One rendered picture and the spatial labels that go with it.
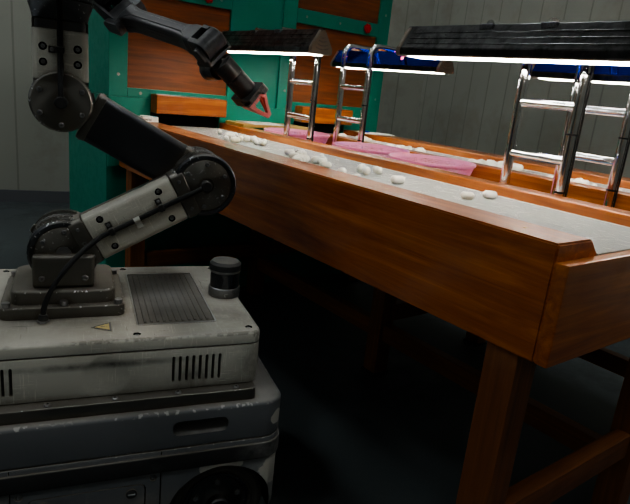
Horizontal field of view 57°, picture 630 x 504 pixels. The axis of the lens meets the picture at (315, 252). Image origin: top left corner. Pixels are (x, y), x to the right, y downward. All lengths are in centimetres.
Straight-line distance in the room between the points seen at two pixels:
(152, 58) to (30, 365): 154
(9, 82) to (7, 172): 59
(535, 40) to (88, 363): 104
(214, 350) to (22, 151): 340
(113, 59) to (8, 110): 211
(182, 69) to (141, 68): 17
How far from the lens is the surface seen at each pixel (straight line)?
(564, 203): 136
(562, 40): 126
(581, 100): 143
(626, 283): 106
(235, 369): 117
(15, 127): 439
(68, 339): 112
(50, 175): 442
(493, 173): 186
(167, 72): 243
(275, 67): 266
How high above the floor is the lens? 94
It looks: 16 degrees down
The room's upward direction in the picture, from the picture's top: 6 degrees clockwise
